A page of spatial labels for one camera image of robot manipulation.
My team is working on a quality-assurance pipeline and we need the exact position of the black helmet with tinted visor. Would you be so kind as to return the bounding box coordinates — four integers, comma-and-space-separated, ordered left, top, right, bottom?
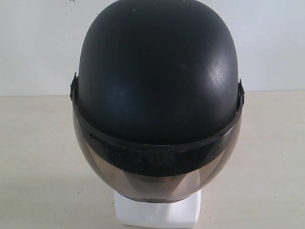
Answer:
70, 0, 244, 203

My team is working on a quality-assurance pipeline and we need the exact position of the white mannequin head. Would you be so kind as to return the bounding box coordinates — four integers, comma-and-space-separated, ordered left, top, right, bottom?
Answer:
114, 191, 201, 221

